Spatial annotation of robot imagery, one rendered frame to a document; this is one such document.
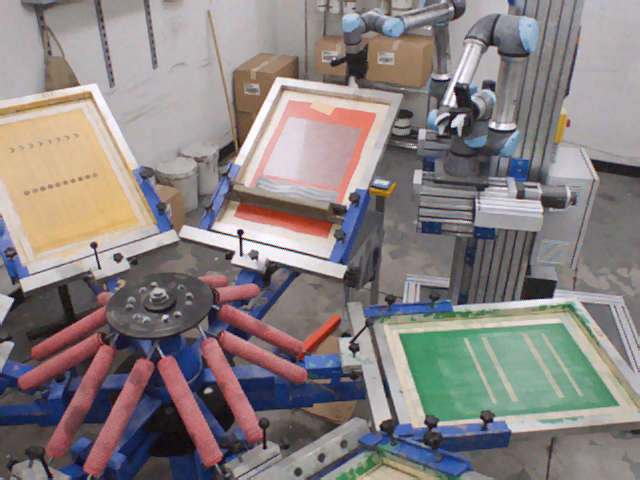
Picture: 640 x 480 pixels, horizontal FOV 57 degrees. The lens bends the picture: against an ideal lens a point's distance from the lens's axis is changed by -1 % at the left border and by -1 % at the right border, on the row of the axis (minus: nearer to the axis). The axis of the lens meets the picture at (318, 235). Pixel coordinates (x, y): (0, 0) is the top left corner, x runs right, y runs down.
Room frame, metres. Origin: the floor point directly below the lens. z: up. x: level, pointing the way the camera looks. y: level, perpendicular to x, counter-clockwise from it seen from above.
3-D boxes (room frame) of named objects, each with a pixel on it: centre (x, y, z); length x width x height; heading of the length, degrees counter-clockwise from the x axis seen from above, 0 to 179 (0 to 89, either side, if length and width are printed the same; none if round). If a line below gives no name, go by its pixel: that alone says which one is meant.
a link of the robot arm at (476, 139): (2.02, -0.55, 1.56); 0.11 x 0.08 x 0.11; 55
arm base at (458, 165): (2.30, -0.61, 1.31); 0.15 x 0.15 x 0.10
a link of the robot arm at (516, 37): (2.23, -0.72, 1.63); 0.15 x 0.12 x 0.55; 55
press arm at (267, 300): (1.90, 0.19, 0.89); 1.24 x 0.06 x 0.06; 156
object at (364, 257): (2.27, -0.17, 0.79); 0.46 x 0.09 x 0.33; 156
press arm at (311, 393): (1.40, -0.17, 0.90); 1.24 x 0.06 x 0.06; 96
